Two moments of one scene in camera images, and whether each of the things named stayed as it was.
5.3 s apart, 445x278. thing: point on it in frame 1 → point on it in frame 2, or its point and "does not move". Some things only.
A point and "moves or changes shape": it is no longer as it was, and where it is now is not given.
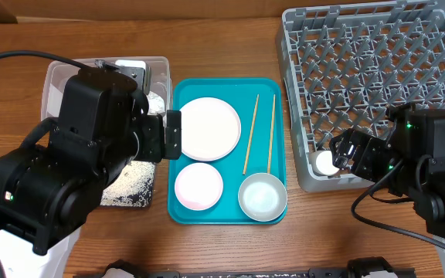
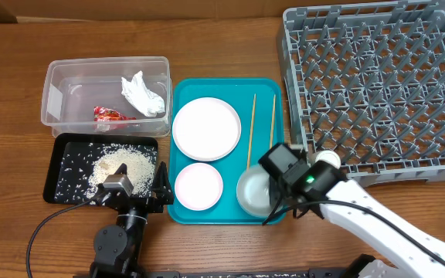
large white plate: x=210 y=129 does not move
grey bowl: x=263 y=197 moves or changes shape
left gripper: x=153 y=147 → x=164 y=194
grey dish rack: x=342 y=67 does not move
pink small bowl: x=198 y=186 does not move
